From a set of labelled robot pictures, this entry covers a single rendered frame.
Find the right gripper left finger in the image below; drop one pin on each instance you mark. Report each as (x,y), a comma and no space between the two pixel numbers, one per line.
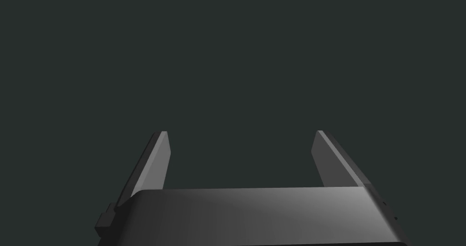
(153,166)

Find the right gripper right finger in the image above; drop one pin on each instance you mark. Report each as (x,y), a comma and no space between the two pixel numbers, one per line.
(335,164)

